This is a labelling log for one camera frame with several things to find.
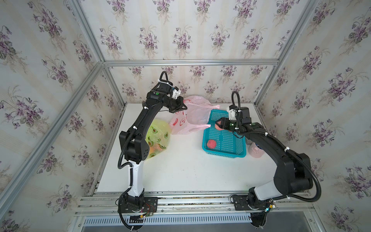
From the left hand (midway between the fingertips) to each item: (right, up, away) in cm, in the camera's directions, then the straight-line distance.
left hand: (187, 107), depth 84 cm
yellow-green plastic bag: (-17, -17, -1) cm, 24 cm away
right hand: (+21, -9, +3) cm, 23 cm away
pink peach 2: (+18, -12, 0) cm, 21 cm away
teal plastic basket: (+27, -24, +12) cm, 38 cm away
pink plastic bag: (+5, -6, +14) cm, 16 cm away
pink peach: (+15, -23, +6) cm, 28 cm away
